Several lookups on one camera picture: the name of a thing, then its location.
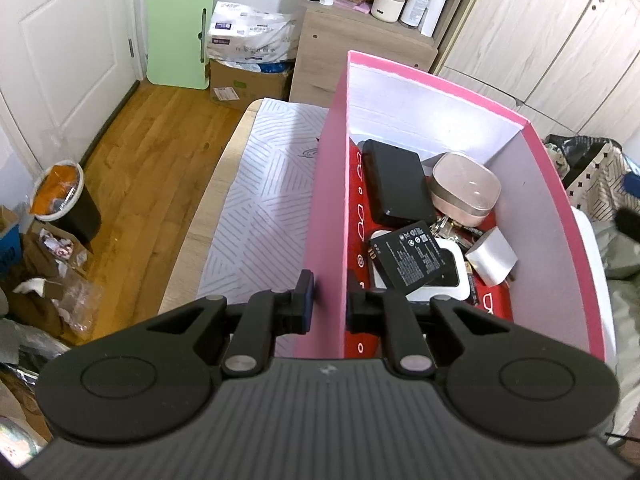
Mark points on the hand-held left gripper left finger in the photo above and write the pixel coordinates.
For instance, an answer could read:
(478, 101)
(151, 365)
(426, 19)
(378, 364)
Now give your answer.
(310, 305)

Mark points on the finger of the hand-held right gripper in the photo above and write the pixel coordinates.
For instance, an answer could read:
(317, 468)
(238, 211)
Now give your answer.
(629, 221)

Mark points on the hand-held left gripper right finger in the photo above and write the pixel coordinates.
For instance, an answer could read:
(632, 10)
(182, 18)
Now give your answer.
(357, 310)

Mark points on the white mobile router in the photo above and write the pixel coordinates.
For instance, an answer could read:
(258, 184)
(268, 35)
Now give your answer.
(450, 294)

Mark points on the pink cardboard box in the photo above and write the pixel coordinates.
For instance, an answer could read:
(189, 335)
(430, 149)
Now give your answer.
(327, 210)

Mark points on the silver key bunch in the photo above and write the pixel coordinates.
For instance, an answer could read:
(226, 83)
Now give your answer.
(445, 227)

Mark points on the black rectangular hard drive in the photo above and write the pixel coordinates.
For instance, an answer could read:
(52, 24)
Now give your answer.
(397, 185)

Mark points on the white charger adapter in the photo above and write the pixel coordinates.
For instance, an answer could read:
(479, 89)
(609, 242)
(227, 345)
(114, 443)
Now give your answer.
(492, 257)

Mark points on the pink oval case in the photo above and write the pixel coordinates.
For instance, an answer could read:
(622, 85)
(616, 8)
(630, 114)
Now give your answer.
(465, 185)

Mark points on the black and cream patterned bag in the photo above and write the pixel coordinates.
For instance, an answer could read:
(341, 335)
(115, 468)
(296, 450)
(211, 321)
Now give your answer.
(605, 175)

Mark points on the olive green blanket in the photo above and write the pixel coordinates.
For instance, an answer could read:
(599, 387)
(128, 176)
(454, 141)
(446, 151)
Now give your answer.
(625, 285)

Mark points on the pale green cloth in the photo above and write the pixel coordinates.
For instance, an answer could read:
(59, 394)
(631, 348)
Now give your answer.
(554, 160)

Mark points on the red printed bag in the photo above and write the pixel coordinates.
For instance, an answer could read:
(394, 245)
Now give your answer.
(492, 300)

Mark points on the light wooden wardrobe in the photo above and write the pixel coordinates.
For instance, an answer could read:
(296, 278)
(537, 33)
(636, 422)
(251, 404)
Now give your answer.
(550, 35)

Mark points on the brown cardboard box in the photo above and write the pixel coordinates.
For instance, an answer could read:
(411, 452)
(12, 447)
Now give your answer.
(250, 85)

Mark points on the black trash bin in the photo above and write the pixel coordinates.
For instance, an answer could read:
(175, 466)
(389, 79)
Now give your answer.
(75, 215)

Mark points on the brown paper bag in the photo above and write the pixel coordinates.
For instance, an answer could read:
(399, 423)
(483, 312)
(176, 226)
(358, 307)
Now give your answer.
(55, 255)

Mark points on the wooden shelf unit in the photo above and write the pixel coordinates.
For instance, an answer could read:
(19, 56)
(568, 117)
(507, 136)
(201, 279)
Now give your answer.
(360, 40)

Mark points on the black door draft strip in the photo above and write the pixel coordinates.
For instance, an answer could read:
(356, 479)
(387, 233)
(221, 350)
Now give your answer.
(107, 125)

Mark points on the tissue paper package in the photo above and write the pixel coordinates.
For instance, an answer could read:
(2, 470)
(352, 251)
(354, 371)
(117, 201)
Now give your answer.
(250, 35)

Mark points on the white tube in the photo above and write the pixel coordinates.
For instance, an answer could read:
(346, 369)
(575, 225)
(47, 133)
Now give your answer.
(434, 12)

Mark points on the green folding table board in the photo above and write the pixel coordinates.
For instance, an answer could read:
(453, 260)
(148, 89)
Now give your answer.
(175, 35)

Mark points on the pink paper stack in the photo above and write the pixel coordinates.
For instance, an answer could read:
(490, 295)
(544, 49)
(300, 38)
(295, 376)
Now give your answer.
(352, 6)

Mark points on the blue cardboard box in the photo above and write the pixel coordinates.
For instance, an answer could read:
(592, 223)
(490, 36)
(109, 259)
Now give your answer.
(10, 255)

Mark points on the white round pot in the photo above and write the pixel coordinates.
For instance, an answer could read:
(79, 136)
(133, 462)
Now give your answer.
(389, 5)

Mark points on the colourful patterned quilt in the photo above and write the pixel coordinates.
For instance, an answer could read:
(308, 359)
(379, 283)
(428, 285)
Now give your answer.
(15, 435)

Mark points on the white door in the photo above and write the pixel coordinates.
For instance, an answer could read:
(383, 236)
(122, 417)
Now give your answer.
(60, 50)

